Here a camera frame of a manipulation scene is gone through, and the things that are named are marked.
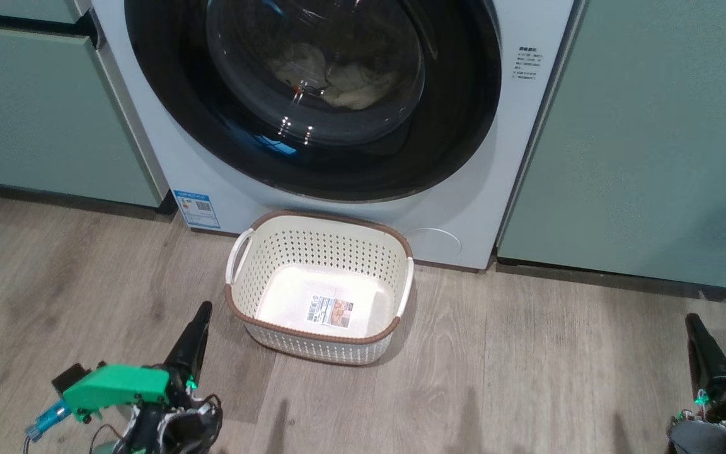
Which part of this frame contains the shallow green cabinet drawer front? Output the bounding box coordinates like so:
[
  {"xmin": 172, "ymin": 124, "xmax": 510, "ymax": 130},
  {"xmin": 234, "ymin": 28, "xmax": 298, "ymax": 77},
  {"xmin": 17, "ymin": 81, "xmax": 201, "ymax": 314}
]
[{"xmin": 0, "ymin": 0, "xmax": 83, "ymax": 25}]

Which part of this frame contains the dark cabinet plinth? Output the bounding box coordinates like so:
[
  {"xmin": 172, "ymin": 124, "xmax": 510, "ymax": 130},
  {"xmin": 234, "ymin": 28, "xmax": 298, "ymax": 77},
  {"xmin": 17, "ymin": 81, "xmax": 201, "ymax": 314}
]
[
  {"xmin": 495, "ymin": 255, "xmax": 726, "ymax": 306},
  {"xmin": 0, "ymin": 178, "xmax": 178, "ymax": 215}
]

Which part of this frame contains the blue cable connector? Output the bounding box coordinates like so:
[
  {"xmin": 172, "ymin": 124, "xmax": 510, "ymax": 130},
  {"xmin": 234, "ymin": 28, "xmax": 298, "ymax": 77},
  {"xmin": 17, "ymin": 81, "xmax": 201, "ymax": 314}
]
[{"xmin": 26, "ymin": 402, "xmax": 71, "ymax": 440}]

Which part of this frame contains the white filler panel strip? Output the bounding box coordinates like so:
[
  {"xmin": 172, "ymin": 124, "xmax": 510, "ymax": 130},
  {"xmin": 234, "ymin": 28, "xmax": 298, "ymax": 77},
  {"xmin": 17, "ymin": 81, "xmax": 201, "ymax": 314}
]
[{"xmin": 73, "ymin": 0, "xmax": 170, "ymax": 199}]

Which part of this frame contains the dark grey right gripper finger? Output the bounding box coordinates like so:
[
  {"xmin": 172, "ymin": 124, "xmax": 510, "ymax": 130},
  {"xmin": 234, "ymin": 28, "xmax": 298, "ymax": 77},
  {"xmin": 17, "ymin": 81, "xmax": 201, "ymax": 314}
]
[{"xmin": 684, "ymin": 313, "xmax": 726, "ymax": 404}]

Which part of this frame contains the blue energy label sticker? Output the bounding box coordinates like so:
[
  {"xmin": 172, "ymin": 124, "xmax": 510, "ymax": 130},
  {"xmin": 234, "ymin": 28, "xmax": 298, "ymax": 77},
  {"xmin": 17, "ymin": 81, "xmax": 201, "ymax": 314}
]
[{"xmin": 172, "ymin": 189, "xmax": 221, "ymax": 230}]

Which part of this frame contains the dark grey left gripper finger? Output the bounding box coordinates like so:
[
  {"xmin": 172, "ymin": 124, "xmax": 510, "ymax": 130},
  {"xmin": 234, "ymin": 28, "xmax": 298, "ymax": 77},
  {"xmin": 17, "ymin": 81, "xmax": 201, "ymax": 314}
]
[{"xmin": 164, "ymin": 301, "xmax": 212, "ymax": 387}]

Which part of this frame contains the cream perforated basket brown rim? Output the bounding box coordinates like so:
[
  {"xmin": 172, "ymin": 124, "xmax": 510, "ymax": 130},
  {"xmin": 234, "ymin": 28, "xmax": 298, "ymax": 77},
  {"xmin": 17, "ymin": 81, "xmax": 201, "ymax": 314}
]
[{"xmin": 224, "ymin": 210, "xmax": 415, "ymax": 366}]

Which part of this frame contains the small black text sticker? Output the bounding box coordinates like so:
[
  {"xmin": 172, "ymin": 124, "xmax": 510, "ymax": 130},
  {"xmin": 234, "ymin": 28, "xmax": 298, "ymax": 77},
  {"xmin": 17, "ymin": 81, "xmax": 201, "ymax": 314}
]
[{"xmin": 514, "ymin": 45, "xmax": 543, "ymax": 81}]

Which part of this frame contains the barcode label sticker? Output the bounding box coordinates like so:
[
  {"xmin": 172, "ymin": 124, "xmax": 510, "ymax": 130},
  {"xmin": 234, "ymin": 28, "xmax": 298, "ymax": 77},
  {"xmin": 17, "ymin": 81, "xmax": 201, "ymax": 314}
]
[{"xmin": 306, "ymin": 296, "xmax": 352, "ymax": 329}]

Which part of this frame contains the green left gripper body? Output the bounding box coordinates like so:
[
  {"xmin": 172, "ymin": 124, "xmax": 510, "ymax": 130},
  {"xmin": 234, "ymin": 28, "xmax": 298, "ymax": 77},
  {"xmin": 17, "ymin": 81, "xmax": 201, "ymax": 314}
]
[{"xmin": 62, "ymin": 364, "xmax": 222, "ymax": 454}]

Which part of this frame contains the washing machine glass door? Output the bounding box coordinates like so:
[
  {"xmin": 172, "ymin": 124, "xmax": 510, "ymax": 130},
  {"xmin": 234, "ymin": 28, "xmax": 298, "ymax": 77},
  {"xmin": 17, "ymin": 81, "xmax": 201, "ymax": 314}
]
[{"xmin": 125, "ymin": 0, "xmax": 502, "ymax": 202}]

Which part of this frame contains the cream clothing with blue trim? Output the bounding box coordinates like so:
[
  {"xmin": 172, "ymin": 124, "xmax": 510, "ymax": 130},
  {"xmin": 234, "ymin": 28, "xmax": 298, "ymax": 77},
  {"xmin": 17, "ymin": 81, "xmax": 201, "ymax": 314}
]
[{"xmin": 268, "ymin": 43, "xmax": 401, "ymax": 111}]

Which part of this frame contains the round white filter cover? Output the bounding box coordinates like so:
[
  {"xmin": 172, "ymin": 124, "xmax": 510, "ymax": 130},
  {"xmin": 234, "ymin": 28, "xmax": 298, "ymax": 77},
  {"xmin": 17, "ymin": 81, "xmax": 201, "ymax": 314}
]
[{"xmin": 404, "ymin": 227, "xmax": 463, "ymax": 259}]

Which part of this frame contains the wide green cabinet panel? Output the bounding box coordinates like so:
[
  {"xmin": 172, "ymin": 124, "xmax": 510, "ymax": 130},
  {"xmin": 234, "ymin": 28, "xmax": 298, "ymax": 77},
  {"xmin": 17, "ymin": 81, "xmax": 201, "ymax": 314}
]
[{"xmin": 497, "ymin": 0, "xmax": 726, "ymax": 288}]

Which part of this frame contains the white front-load washing machine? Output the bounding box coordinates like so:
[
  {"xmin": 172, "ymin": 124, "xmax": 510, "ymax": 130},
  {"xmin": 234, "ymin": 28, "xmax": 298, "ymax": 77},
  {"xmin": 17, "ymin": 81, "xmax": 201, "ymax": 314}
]
[{"xmin": 89, "ymin": 0, "xmax": 584, "ymax": 272}]

